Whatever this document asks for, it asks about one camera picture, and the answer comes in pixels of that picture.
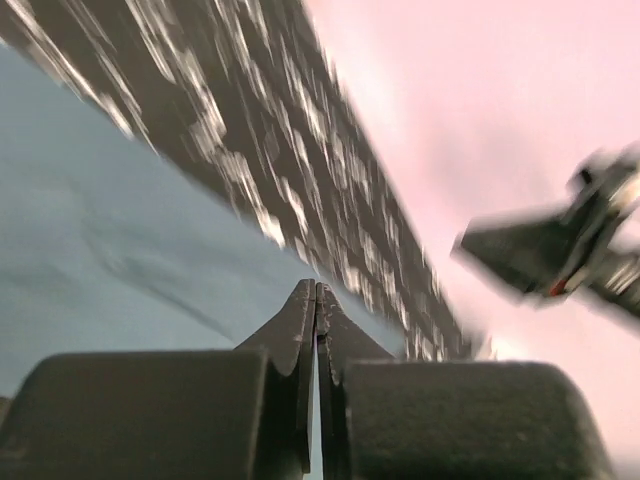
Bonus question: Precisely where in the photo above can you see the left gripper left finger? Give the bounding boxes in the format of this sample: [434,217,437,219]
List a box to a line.
[237,279,316,473]

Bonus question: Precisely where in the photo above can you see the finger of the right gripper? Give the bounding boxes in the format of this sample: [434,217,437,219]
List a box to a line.
[452,209,580,303]

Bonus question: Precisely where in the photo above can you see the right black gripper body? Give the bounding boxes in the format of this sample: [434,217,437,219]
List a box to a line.
[559,146,639,294]

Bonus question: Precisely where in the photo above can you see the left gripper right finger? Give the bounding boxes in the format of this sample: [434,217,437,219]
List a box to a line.
[316,283,398,479]

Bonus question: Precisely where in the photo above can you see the grey blue t shirt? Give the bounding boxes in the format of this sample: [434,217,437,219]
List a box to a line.
[0,42,406,391]

